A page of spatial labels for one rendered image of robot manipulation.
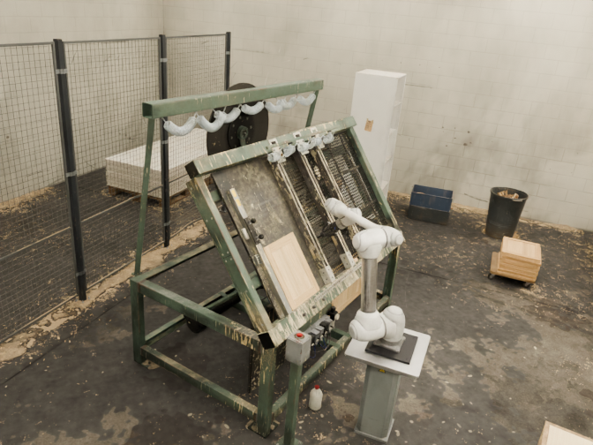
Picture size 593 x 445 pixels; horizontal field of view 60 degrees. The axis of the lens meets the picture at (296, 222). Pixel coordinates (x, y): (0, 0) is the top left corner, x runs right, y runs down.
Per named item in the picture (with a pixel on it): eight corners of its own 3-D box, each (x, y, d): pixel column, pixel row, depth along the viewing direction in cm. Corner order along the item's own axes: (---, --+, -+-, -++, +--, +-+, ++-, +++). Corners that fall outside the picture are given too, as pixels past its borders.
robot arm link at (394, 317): (407, 340, 352) (412, 313, 343) (384, 344, 346) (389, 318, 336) (394, 326, 366) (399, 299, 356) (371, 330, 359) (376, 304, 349)
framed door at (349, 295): (312, 333, 449) (315, 334, 448) (319, 277, 428) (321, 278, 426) (359, 291, 520) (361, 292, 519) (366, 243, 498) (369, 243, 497)
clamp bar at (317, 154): (358, 259, 447) (381, 251, 432) (300, 133, 442) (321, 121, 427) (364, 254, 454) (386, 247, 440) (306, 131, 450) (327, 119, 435)
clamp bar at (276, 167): (324, 285, 400) (348, 277, 385) (258, 146, 395) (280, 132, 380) (330, 280, 408) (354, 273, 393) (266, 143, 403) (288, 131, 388)
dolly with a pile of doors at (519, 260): (533, 292, 601) (543, 261, 585) (486, 280, 618) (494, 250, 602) (532, 270, 654) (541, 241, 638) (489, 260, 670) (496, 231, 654)
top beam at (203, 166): (190, 180, 333) (199, 174, 327) (183, 165, 333) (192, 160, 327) (349, 129, 507) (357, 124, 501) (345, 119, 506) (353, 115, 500)
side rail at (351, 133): (387, 235, 508) (396, 231, 502) (341, 132, 504) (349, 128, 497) (390, 232, 515) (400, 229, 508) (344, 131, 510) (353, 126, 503)
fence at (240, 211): (284, 316, 358) (288, 314, 355) (225, 192, 354) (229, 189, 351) (288, 313, 362) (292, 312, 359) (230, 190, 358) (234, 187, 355)
